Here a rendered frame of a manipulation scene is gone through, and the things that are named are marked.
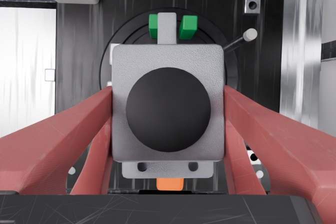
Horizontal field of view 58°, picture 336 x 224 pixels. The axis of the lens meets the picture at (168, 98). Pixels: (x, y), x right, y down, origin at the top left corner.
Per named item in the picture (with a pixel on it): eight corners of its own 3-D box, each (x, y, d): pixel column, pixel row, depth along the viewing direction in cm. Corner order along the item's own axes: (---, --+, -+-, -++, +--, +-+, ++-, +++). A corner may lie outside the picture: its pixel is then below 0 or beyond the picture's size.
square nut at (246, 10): (257, 16, 32) (260, 13, 31) (241, 15, 32) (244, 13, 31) (257, 0, 32) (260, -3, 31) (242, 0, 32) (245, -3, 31)
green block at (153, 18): (162, 38, 30) (163, 29, 25) (150, 38, 30) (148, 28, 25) (162, 26, 30) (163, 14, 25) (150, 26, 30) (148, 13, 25)
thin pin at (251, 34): (229, 53, 30) (257, 39, 22) (221, 52, 30) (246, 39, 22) (230, 45, 30) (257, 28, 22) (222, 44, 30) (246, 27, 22)
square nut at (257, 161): (258, 162, 33) (261, 165, 32) (243, 162, 32) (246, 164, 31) (258, 147, 32) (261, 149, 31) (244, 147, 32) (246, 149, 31)
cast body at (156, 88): (205, 168, 17) (233, 202, 10) (128, 168, 17) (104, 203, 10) (204, 23, 18) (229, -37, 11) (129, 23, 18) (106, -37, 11)
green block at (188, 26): (191, 39, 30) (197, 30, 25) (178, 39, 30) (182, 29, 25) (191, 27, 30) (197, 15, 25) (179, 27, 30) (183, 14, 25)
